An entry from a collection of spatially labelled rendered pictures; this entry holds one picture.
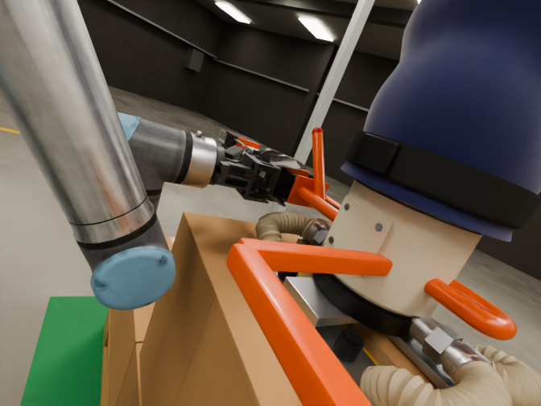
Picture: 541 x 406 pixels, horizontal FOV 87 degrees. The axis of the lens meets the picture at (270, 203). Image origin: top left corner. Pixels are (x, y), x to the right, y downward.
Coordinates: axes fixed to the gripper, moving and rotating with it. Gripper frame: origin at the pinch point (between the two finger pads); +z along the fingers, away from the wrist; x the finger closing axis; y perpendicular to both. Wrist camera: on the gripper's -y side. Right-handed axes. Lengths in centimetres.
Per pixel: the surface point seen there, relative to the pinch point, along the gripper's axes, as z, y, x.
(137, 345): -20, -11, -58
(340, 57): 180, -251, 94
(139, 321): -19, -20, -58
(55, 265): -48, -120, -112
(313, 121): 179, -252, 18
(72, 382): -31, -44, -112
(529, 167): -2.8, 37.7, 16.2
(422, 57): -9.5, 26.1, 23.1
